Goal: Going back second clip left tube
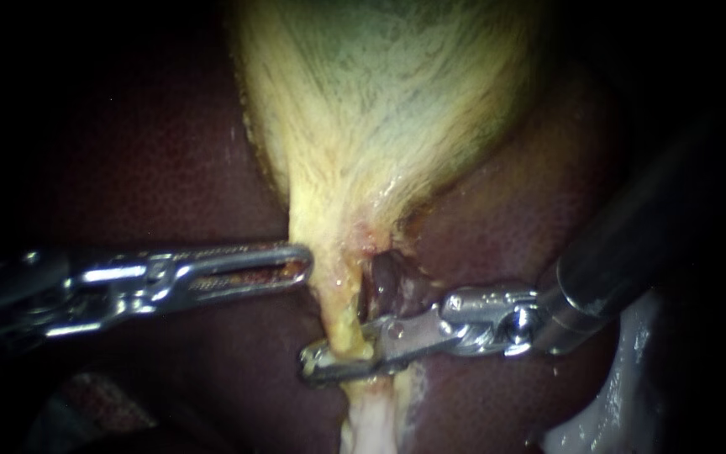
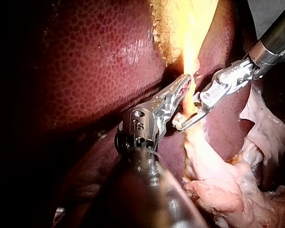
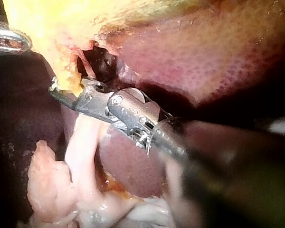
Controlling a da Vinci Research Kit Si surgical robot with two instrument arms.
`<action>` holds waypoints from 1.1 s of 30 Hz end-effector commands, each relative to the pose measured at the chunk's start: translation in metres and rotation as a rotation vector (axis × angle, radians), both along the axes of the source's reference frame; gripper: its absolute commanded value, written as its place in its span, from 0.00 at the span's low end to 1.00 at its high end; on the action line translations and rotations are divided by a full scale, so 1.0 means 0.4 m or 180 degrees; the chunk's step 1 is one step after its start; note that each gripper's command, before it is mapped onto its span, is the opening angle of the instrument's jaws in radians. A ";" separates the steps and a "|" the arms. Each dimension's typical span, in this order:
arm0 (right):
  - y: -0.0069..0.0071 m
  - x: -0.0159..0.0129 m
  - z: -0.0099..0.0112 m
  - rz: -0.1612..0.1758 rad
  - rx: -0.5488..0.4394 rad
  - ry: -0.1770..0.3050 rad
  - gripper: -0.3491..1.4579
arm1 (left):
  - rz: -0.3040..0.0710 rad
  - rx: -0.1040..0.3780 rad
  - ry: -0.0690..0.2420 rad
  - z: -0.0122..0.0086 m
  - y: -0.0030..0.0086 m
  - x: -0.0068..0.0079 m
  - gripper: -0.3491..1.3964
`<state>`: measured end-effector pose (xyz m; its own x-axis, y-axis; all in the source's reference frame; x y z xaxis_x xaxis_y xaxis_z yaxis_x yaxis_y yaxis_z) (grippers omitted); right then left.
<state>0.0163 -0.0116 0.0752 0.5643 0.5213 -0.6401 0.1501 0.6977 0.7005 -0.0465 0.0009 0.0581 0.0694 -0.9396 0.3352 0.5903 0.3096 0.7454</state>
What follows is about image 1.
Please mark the gallbladder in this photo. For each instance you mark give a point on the gallbladder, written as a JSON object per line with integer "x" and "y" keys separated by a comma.
{"x": 369, "y": 113}

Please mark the right arm instrument jaw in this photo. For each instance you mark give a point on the right arm instrument jaw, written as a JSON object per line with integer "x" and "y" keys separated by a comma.
{"x": 382, "y": 367}
{"x": 410, "y": 331}

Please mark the dark red liver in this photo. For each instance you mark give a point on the dark red liver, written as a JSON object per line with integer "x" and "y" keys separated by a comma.
{"x": 167, "y": 170}

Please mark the thin tube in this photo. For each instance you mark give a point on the thin tube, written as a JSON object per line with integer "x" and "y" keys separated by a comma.
{"x": 341, "y": 315}

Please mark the left arm instrument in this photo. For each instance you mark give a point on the left arm instrument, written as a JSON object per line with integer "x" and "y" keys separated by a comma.
{"x": 86, "y": 290}

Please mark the left arm instrument jaw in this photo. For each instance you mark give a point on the left arm instrument jaw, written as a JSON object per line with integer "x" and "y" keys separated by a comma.
{"x": 237, "y": 250}
{"x": 243, "y": 291}

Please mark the right arm instrument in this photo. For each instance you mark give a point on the right arm instrument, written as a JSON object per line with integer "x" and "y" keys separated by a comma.
{"x": 495, "y": 318}

